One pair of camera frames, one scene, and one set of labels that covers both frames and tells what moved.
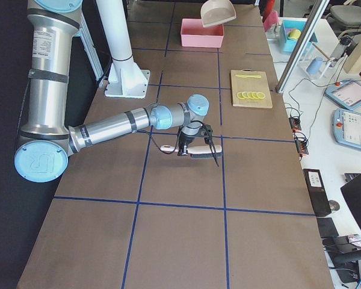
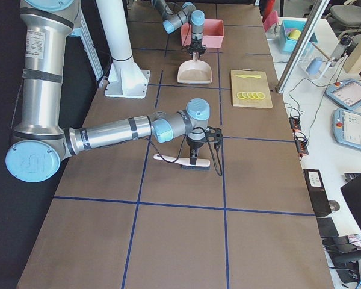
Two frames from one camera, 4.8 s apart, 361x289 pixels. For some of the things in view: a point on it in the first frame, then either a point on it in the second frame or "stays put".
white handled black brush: [201, 152] → [201, 164]
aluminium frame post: [302, 43] stays put
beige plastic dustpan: [214, 12] → [194, 71]
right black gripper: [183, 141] → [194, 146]
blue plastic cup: [314, 67] stays put
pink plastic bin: [194, 34] stays put
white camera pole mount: [126, 78] stays put
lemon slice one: [239, 95] stays put
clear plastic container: [313, 62] stays put
